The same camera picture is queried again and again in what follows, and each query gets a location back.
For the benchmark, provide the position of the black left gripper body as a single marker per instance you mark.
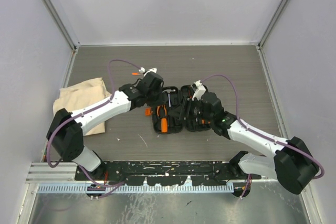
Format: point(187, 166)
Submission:
point(154, 96)

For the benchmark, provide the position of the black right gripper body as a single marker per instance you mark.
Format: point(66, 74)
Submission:
point(196, 111)

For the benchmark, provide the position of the black handled claw hammer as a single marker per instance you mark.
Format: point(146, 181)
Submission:
point(170, 94)

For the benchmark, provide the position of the orange black pliers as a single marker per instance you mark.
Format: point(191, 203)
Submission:
point(161, 111)

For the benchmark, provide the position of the orange small tool piece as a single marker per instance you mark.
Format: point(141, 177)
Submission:
point(148, 111)

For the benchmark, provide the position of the black plastic tool case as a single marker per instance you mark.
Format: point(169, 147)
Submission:
point(174, 125)

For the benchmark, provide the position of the orange handled stubby screwdriver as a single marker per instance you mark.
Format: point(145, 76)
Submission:
point(164, 125)

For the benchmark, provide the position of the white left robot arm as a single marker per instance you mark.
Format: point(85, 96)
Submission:
point(67, 129)

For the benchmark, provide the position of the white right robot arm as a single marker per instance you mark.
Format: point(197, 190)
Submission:
point(287, 161)

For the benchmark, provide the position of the beige cloth bag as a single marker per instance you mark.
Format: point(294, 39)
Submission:
point(81, 95)

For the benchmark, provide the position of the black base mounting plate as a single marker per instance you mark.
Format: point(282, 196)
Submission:
point(169, 173)

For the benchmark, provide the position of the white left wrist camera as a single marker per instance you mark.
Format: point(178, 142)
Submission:
point(142, 71)

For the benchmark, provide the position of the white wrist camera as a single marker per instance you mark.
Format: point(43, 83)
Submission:
point(142, 71)
point(199, 90)

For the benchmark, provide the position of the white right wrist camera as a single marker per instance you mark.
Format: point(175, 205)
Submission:
point(199, 90)

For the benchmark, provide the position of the aluminium front rail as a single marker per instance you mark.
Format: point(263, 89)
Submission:
point(64, 171)

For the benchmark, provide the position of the white slotted cable duct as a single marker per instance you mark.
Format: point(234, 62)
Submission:
point(125, 189)

